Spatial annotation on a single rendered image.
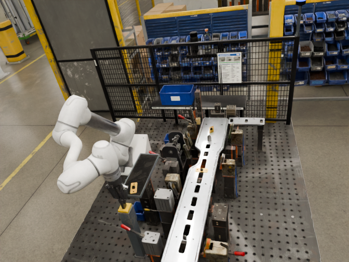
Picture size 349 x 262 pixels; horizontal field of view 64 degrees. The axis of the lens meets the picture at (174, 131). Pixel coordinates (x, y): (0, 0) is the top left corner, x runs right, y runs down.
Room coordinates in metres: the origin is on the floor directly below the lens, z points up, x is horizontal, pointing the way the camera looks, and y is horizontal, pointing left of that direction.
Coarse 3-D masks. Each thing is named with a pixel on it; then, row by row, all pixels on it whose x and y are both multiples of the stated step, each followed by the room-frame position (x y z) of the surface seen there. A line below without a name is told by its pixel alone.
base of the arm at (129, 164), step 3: (129, 147) 1.97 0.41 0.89; (129, 150) 1.94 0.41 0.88; (129, 153) 1.91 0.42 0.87; (129, 156) 1.89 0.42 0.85; (129, 159) 1.88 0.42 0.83; (129, 162) 1.87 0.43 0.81; (123, 165) 1.85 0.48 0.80; (126, 165) 1.86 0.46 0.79; (129, 165) 1.85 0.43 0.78; (132, 165) 1.85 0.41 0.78; (120, 168) 1.84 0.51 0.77; (123, 168) 1.84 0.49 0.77; (123, 171) 1.82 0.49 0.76
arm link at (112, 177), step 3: (117, 171) 1.04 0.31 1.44; (105, 174) 1.03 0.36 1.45; (108, 174) 1.02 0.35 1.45; (111, 174) 1.02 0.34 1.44; (114, 174) 1.03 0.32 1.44; (117, 174) 1.04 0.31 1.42; (120, 174) 1.06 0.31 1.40; (105, 177) 1.03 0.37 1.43; (108, 177) 1.02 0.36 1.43; (111, 177) 1.02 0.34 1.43; (114, 177) 1.03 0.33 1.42; (117, 177) 1.04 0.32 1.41; (108, 180) 1.03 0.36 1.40; (111, 180) 1.02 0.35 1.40; (114, 180) 1.03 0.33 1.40
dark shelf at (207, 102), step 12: (156, 96) 2.56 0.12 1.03; (204, 96) 2.38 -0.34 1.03; (216, 96) 2.34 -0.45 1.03; (228, 96) 2.30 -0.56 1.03; (240, 96) 2.26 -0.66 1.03; (156, 108) 2.35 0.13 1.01; (168, 108) 2.31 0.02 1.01; (180, 108) 2.27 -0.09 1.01; (192, 108) 2.23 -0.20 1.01; (204, 108) 2.19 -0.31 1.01; (240, 108) 2.08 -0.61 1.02
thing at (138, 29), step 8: (128, 32) 5.17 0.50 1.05; (136, 32) 5.08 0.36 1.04; (144, 40) 5.24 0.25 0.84; (144, 48) 5.07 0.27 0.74; (136, 56) 5.18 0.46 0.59; (144, 56) 4.72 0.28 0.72; (136, 64) 5.15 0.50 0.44; (144, 64) 4.72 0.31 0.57; (144, 72) 4.73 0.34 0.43; (144, 88) 4.75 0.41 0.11; (152, 88) 4.71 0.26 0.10
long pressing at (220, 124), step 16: (208, 128) 1.88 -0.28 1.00; (224, 128) 1.84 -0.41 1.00; (208, 144) 1.68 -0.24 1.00; (224, 144) 1.66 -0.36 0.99; (208, 160) 1.50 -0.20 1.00; (192, 176) 1.37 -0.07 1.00; (208, 176) 1.34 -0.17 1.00; (192, 192) 1.23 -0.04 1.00; (208, 192) 1.20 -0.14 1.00; (192, 208) 1.10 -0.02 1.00; (208, 208) 1.09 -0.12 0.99; (176, 224) 1.01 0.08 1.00; (192, 224) 0.99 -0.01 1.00; (176, 240) 0.91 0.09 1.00; (192, 240) 0.89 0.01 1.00; (176, 256) 0.82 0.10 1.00; (192, 256) 0.80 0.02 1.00
